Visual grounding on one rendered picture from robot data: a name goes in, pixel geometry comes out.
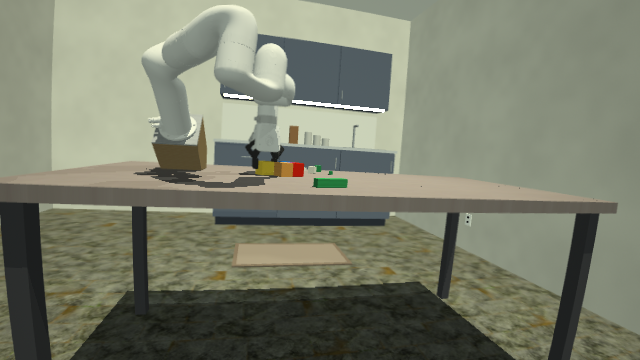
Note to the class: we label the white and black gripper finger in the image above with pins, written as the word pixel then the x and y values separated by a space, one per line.
pixel 254 155
pixel 277 154

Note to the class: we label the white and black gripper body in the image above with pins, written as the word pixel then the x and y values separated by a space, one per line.
pixel 267 137

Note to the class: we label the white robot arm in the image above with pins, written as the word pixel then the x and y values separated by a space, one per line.
pixel 236 29

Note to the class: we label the red cube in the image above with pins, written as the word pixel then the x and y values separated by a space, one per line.
pixel 298 169

